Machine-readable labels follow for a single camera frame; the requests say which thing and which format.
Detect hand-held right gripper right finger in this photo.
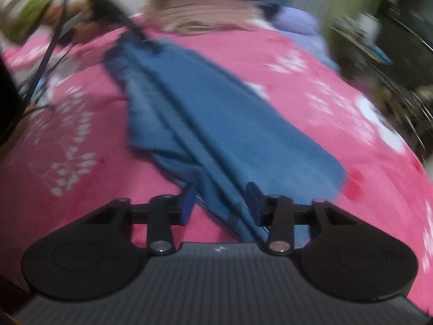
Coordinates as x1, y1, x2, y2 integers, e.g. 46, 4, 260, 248
245, 182, 357, 256

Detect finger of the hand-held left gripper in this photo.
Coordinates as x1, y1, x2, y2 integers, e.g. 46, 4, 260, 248
107, 2, 159, 51

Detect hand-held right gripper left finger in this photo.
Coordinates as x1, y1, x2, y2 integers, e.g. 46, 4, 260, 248
83, 184, 197, 256

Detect blue denim jeans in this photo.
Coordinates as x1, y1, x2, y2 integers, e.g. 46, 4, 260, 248
103, 37, 348, 242

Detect person's left hand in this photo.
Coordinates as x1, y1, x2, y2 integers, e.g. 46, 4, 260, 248
44, 0, 113, 44

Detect folded pink garment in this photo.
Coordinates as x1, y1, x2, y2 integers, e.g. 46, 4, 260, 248
139, 0, 268, 26

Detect folded beige garment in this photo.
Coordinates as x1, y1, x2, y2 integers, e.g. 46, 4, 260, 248
162, 17, 258, 37

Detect pink floral blanket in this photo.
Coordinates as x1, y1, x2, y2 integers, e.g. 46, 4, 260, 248
0, 12, 433, 312

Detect person's dark clothing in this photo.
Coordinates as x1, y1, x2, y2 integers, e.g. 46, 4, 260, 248
0, 52, 26, 150

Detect light purple quilt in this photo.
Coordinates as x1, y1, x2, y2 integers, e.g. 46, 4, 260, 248
304, 30, 340, 73

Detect purple pillow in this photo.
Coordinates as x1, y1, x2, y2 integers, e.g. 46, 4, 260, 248
271, 6, 326, 37

